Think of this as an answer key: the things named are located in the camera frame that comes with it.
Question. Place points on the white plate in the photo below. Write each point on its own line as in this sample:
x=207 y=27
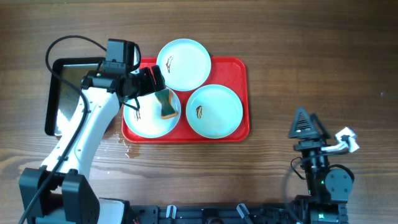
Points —
x=214 y=111
x=185 y=64
x=148 y=122

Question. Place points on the white plate back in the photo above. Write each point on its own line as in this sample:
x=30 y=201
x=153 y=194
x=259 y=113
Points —
x=185 y=64

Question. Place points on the green and orange sponge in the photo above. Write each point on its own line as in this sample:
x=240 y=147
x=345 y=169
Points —
x=165 y=99

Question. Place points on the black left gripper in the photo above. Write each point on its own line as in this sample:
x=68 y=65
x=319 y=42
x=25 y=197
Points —
x=148 y=81

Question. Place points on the red plastic tray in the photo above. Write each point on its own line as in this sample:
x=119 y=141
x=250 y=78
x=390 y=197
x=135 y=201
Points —
x=226 y=71

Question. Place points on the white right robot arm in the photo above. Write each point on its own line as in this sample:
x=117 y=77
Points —
x=328 y=185

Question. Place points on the black water tray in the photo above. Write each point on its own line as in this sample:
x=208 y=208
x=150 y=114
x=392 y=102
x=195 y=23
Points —
x=62 y=101

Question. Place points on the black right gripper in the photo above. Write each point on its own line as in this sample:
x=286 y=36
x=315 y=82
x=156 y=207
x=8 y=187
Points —
x=309 y=131

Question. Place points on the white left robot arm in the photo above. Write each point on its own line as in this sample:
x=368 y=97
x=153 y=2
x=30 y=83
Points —
x=59 y=191

